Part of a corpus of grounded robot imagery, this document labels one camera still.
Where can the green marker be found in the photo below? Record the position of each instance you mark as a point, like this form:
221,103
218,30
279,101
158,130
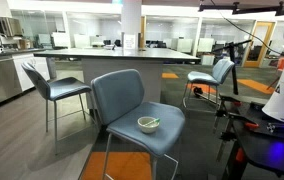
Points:
153,121

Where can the white kitchen cabinet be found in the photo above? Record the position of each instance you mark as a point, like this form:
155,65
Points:
25,75

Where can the blue chair with wide back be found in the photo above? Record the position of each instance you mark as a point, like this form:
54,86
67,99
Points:
118,93

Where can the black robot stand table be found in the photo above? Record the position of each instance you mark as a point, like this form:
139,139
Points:
265,146

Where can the white ceramic bowl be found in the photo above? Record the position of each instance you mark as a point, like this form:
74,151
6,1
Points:
145,128

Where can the grey high island table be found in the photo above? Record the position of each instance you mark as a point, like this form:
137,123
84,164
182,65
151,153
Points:
115,53

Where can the small bowl on island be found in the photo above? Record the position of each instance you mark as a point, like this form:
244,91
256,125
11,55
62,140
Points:
109,47

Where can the black overhead rail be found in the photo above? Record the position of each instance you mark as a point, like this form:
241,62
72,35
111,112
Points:
248,7

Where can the orange framed door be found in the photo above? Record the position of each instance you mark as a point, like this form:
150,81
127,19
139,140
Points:
258,45

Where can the blue chair with grey back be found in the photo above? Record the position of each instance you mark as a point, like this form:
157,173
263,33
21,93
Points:
62,87

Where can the light blue chair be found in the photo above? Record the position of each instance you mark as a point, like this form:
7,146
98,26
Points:
222,70

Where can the white sign card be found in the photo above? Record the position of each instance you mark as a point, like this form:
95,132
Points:
129,41

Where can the silver microwave oven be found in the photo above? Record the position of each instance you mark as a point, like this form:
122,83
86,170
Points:
8,26

